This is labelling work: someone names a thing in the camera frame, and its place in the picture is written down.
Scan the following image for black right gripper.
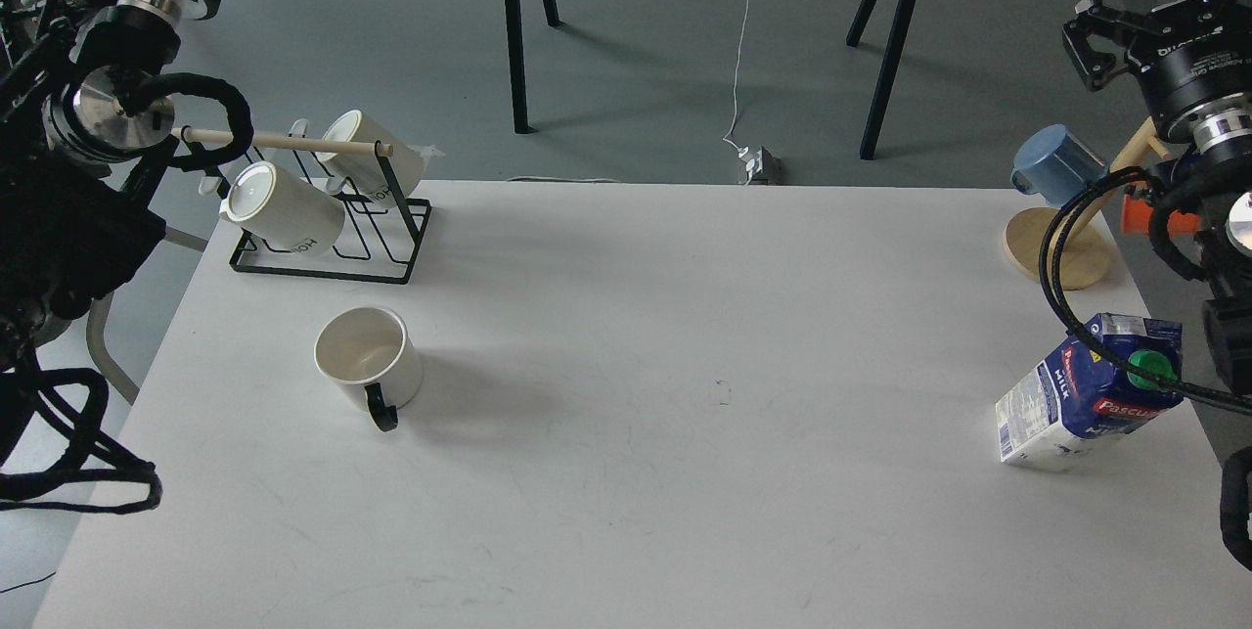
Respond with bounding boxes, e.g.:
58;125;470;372
1060;0;1251;143

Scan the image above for blue milk carton green cap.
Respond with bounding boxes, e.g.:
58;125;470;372
997;312;1184;472

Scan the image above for white mug black handle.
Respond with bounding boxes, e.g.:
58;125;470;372
313;304;424;432

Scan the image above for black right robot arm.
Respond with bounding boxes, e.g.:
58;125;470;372
1038;0;1251;416

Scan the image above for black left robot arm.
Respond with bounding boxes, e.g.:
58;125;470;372
1;0;255;515

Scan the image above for blue cup on tree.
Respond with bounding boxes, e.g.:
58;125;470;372
1009;123;1109;208

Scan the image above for orange cup on tree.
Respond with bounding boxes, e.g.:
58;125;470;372
1121;194;1201;238

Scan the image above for black table legs right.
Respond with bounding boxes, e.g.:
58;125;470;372
845;0;916;160

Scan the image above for black table legs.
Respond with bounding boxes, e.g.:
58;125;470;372
845;0;916;160
505;0;562;135

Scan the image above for white mug front on rack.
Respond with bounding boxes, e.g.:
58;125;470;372
218;160;346;257

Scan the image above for white mug on rack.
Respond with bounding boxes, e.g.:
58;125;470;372
218;160;346;257
316;112;428;205

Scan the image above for white mug rear on rack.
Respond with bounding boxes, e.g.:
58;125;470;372
316;112;428;205

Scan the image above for wooden mug tree stand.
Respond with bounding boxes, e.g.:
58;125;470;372
1005;117;1174;292

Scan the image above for black table legs left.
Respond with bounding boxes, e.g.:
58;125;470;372
505;0;562;135

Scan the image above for grey power adapter on floor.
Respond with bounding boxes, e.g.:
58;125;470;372
737;145;785;185

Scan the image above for black wire mug rack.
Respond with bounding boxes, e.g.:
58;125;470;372
202;122;433;284

